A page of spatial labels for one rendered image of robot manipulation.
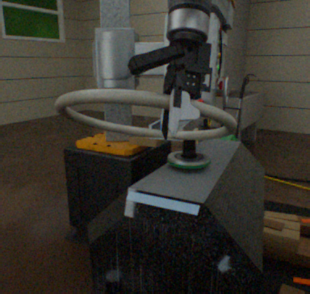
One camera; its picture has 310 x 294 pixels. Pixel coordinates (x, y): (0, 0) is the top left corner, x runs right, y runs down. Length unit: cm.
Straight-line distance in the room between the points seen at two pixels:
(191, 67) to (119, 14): 157
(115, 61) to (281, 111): 495
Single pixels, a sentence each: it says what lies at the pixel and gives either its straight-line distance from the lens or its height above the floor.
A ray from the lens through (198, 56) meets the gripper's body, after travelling 65.
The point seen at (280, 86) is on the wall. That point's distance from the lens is 654.
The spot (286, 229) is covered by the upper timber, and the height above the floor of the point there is 21.
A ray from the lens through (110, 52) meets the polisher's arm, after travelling 206.
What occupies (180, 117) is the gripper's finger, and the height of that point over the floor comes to 123.
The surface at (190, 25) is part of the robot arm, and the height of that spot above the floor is 140.
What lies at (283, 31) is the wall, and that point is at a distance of 656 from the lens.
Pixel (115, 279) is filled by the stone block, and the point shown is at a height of 41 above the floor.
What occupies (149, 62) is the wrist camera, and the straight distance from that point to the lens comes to 60.
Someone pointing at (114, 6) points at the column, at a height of 170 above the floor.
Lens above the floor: 133
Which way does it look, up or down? 15 degrees down
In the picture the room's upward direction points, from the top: straight up
